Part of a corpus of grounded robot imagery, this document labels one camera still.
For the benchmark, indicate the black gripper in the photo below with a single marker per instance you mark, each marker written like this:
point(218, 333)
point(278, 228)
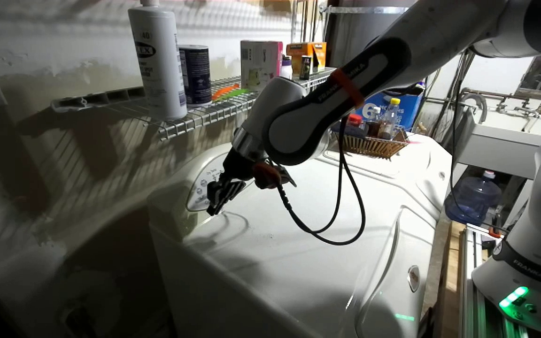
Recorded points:
point(242, 164)

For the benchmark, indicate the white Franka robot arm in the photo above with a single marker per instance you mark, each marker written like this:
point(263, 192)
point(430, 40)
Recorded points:
point(408, 38)

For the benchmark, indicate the cream washing machine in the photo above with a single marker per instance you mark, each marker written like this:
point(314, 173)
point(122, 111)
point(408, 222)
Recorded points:
point(421, 169)

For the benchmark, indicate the orange and green packet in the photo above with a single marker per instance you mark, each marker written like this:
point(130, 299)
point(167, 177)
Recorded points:
point(229, 92)

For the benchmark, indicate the dark cylindrical can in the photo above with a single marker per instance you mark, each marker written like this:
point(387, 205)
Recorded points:
point(195, 76)

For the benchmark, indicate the white printed box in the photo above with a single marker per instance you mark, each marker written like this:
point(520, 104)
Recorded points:
point(261, 62)

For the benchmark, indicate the red cap bottle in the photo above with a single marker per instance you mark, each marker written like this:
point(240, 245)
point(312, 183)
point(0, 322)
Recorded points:
point(355, 123)

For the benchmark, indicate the white spray bottle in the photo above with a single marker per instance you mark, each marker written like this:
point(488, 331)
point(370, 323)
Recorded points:
point(158, 62)

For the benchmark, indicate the small black canister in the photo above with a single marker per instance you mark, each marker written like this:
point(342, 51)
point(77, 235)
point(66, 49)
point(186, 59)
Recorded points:
point(306, 68)

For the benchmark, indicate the wicker basket with items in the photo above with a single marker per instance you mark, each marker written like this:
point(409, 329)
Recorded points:
point(370, 147)

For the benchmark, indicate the orange cardboard box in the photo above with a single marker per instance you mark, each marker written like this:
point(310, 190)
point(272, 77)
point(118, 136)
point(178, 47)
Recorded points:
point(317, 53)

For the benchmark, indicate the yellow cap sauce bottle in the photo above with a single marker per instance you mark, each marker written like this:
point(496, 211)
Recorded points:
point(392, 115)

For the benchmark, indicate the blue box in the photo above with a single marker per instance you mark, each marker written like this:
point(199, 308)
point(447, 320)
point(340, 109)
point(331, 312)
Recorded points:
point(409, 106)

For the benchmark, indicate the grey metal tank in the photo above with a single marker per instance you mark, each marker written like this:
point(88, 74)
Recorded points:
point(351, 31)

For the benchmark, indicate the wooden plank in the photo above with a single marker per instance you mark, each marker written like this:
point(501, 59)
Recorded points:
point(451, 275)

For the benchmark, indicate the blue water jug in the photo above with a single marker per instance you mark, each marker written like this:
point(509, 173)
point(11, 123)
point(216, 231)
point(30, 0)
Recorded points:
point(470, 200)

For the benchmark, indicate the white rectangular cabinet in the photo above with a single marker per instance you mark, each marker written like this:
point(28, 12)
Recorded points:
point(496, 151)

